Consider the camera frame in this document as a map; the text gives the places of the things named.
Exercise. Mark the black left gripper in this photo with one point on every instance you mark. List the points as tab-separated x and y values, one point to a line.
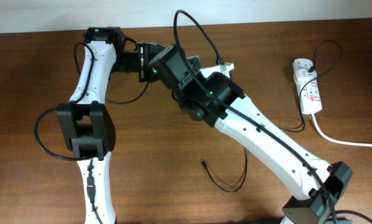
144	58

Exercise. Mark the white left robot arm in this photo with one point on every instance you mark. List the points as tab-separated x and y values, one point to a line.
87	127

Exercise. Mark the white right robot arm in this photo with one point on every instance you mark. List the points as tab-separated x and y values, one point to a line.
210	95

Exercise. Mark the white charger plug adapter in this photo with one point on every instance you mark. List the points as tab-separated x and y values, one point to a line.
302	75

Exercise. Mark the white power strip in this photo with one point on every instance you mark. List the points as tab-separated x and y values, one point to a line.
310	97

